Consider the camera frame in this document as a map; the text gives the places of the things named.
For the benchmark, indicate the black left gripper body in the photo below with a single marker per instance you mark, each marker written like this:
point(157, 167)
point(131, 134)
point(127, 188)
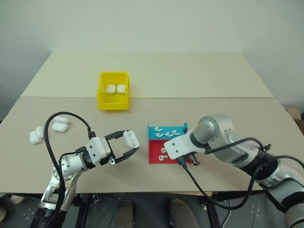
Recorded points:
point(104, 163)

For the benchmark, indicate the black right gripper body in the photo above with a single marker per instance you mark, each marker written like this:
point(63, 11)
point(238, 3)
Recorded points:
point(194, 159)

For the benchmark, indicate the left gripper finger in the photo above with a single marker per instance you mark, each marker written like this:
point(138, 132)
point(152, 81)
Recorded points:
point(127, 155)
point(116, 134)

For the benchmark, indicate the white earbud case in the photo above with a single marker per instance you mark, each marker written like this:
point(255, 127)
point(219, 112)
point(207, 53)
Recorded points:
point(110, 89)
point(120, 89)
point(131, 139)
point(34, 138)
point(60, 127)
point(61, 119)
point(40, 131)

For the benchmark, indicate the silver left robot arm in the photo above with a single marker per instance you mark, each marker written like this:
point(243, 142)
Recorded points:
point(71, 164)

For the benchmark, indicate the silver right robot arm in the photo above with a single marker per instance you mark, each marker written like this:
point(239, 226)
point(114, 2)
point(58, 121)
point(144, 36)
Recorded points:
point(237, 142)

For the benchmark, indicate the yellow plastic bin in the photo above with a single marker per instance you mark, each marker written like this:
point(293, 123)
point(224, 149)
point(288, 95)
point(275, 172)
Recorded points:
point(113, 105)

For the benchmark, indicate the white earbud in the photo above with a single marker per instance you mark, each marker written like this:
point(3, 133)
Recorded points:
point(169, 134)
point(158, 129)
point(159, 135)
point(176, 132)
point(162, 158)
point(163, 150)

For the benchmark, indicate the red plastic tray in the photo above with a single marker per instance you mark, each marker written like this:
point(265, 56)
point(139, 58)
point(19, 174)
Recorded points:
point(154, 152)

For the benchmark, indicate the blue plastic tray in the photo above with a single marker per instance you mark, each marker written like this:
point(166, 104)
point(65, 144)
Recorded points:
point(152, 133)

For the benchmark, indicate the black table leg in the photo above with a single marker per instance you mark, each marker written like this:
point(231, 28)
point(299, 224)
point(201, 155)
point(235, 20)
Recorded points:
point(213, 213)
point(83, 211)

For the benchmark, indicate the dark rounded brown shape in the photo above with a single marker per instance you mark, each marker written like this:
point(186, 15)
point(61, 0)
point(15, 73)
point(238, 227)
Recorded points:
point(124, 213)
point(179, 213)

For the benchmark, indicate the brown cardboard box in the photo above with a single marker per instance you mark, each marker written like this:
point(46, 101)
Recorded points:
point(297, 118)

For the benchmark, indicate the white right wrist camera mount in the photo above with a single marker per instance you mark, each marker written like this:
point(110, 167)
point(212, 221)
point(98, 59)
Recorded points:
point(183, 143)

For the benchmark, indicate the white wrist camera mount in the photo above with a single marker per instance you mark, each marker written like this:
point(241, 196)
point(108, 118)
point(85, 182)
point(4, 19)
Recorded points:
point(98, 148)
point(183, 143)

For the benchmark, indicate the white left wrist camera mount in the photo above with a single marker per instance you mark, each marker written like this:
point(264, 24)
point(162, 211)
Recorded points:
point(98, 148)

